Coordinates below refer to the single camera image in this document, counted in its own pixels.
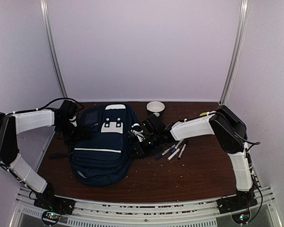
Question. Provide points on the white marker dark cap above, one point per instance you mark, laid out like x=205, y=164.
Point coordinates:
x=173, y=154

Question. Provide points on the navy blue student backpack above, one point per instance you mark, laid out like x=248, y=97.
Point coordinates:
x=103, y=156

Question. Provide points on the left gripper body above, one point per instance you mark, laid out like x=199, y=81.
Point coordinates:
x=70, y=132

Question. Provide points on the front aluminium rail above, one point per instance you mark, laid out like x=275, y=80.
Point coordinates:
x=197, y=213

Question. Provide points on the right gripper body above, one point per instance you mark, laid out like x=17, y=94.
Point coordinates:
x=146, y=149

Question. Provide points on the right aluminium frame post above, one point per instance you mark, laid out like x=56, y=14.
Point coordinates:
x=238, y=44

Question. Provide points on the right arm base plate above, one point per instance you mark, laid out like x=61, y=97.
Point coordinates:
x=236, y=204

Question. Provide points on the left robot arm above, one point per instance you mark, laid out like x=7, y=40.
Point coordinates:
x=64, y=121

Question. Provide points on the white marker red cap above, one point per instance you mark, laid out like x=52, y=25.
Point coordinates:
x=182, y=150

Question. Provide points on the left aluminium frame post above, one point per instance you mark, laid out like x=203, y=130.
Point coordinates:
x=52, y=50

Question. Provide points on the black and white bowl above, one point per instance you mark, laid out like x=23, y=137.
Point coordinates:
x=155, y=107

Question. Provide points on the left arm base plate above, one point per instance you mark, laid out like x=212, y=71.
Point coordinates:
x=62, y=205

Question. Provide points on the white marker black cap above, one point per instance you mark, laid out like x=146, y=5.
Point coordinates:
x=178, y=144

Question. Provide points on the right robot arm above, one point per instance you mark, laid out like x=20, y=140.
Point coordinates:
x=230, y=131

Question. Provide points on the white marker blue cap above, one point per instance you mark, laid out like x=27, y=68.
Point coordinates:
x=164, y=153

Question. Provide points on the aluminium frame post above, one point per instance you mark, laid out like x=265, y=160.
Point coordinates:
x=52, y=50
x=238, y=44

